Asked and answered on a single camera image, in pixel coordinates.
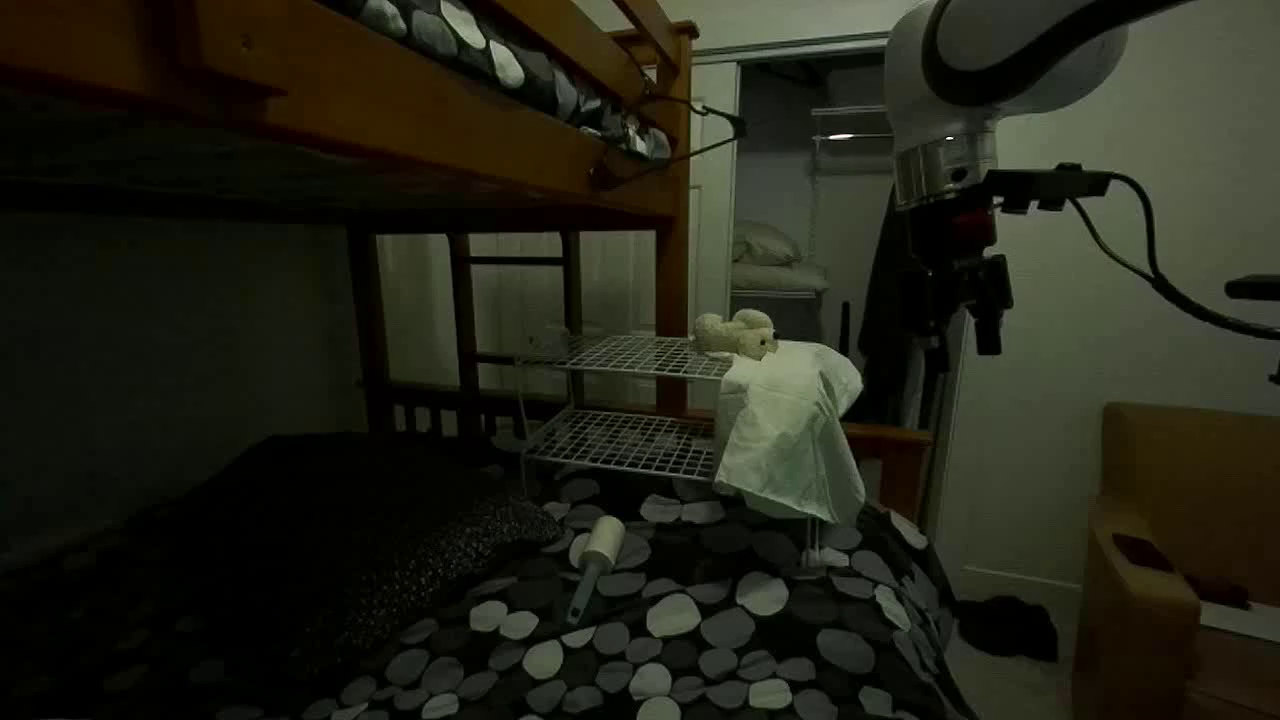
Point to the white closet pillow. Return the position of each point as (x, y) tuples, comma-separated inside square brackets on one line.
[(765, 245)]

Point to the dark hanging garment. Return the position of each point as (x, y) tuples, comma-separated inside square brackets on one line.
[(892, 322)]

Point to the dark speckled blanket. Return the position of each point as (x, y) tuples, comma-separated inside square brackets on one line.
[(264, 563)]

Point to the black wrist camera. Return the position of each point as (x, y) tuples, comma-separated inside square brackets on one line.
[(1054, 185)]

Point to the white cloth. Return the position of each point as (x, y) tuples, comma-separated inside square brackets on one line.
[(787, 425)]

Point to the cardboard box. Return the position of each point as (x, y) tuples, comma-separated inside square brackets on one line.
[(1173, 466)]

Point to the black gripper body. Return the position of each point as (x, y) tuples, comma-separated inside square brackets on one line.
[(954, 253)]

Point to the black rod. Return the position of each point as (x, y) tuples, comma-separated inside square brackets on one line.
[(1255, 285)]

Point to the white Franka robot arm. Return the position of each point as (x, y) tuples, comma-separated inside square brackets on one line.
[(1014, 52)]

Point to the black duvet with grey spots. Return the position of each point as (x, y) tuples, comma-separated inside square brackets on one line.
[(720, 627)]

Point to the wooden bunk bed frame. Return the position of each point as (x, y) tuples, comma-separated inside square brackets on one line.
[(400, 121)]

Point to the spotted bunk mattress cover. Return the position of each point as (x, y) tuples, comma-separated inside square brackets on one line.
[(466, 26)]

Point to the white lint roller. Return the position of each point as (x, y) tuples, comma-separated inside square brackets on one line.
[(602, 541)]

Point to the cream plush toy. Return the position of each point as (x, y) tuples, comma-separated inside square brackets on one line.
[(734, 328)]

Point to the dark garment on floor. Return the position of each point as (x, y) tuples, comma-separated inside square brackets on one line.
[(1006, 627)]

